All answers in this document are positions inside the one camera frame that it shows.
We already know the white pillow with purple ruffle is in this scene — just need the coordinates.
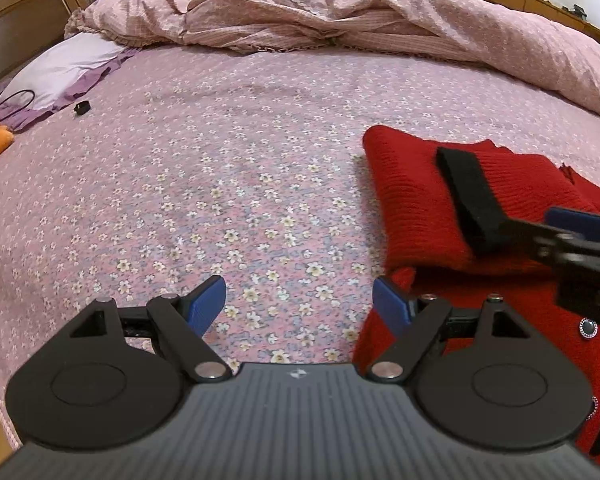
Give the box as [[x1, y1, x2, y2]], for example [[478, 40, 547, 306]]
[[0, 32, 138, 133]]

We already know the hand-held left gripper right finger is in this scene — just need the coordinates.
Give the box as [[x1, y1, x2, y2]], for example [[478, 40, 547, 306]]
[[369, 276, 532, 382]]

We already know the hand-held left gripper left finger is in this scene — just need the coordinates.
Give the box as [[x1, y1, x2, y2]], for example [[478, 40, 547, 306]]
[[69, 275, 233, 385]]

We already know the pink floral duvet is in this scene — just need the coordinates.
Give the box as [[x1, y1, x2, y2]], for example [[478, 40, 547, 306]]
[[64, 0, 600, 127]]

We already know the wooden headboard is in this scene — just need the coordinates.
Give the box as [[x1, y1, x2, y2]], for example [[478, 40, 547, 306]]
[[0, 0, 203, 98]]

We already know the pink floral bed sheet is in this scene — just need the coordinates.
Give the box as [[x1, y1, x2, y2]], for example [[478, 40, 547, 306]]
[[0, 42, 600, 453]]

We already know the black cable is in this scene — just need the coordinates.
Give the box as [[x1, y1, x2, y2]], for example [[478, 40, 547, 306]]
[[0, 89, 37, 133]]

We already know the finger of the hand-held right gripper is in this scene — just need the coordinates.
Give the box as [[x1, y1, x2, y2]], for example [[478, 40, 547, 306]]
[[499, 216, 588, 273], [544, 206, 600, 247]]

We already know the red knit cardigan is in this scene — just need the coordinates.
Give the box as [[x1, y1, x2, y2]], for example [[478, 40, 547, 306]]
[[352, 125, 600, 461]]

